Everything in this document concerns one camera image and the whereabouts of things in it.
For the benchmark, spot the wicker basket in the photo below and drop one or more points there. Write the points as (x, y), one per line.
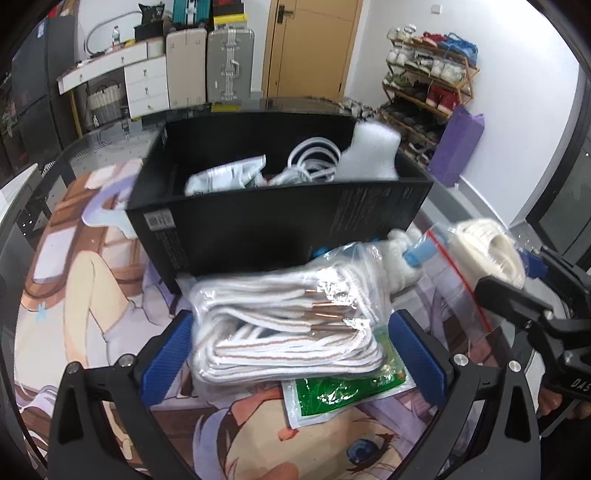
(107, 104)

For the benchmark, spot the green white snack packet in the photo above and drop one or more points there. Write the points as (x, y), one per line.
(317, 400)

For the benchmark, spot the wooden door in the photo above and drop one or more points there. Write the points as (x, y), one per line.
(309, 46)

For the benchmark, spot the wooden shoe rack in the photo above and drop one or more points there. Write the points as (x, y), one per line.
(429, 76)

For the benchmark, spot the purple bag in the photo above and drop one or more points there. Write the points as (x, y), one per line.
(456, 147)

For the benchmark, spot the person's right hand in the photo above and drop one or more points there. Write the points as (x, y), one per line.
(549, 401)

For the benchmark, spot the white plush toy blue scarf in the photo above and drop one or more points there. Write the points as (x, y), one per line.
(403, 268)

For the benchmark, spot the silver suitcase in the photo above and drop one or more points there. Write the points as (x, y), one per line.
(229, 64)

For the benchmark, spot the black refrigerator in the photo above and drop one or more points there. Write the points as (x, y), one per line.
(44, 115)

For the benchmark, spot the stack of shoe boxes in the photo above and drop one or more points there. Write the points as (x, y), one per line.
(228, 12)

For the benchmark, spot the teal suitcase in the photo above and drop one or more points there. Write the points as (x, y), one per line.
(191, 12)

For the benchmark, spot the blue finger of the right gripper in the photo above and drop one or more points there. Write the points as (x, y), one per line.
(512, 304)
(534, 265)

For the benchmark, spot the white foam wrap roll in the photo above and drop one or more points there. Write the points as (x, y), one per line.
(370, 157)

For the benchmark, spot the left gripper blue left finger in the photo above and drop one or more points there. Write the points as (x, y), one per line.
(143, 384)

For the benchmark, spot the white desk with drawers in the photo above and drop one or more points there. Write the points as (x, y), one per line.
(141, 70)

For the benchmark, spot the anime print table mat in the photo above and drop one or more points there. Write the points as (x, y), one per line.
(91, 296)

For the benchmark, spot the beige suitcase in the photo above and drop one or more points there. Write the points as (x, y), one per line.
(185, 64)

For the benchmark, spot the red white snack packet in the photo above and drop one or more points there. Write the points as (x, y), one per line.
(236, 175)

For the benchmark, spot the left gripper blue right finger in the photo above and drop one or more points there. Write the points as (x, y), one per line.
(451, 387)

